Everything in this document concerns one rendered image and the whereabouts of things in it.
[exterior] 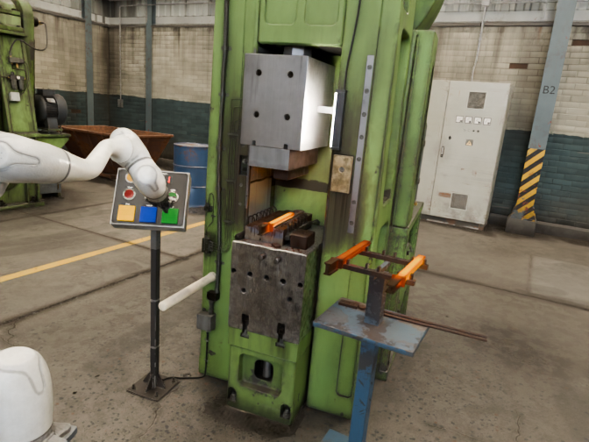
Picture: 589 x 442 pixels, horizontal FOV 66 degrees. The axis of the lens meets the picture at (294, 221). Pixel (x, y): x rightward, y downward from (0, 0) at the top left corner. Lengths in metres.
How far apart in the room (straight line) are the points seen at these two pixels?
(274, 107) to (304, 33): 0.36
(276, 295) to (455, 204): 5.33
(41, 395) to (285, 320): 1.15
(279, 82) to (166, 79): 8.63
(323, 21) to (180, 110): 8.31
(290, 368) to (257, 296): 0.39
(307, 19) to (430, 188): 5.33
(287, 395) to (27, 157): 1.63
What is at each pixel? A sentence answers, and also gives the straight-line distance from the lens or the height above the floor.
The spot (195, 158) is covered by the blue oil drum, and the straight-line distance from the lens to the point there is 6.73.
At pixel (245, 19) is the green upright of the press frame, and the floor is 1.93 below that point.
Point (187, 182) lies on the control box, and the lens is 2.27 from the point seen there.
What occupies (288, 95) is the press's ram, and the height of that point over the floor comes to 1.60.
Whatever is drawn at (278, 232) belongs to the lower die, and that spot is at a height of 0.97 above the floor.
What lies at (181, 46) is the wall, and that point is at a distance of 10.41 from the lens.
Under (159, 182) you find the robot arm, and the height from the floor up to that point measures 1.25.
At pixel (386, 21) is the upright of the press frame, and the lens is 2.14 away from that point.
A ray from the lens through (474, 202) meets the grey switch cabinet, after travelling 7.20.
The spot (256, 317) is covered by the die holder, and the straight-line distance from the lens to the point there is 2.27.
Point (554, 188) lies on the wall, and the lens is 7.77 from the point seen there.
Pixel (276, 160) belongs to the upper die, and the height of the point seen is 1.31.
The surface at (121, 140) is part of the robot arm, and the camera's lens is 1.79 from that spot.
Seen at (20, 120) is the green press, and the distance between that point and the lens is 6.80.
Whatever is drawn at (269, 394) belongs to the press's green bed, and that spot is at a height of 0.15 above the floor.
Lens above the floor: 1.56
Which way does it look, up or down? 14 degrees down
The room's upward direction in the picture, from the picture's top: 5 degrees clockwise
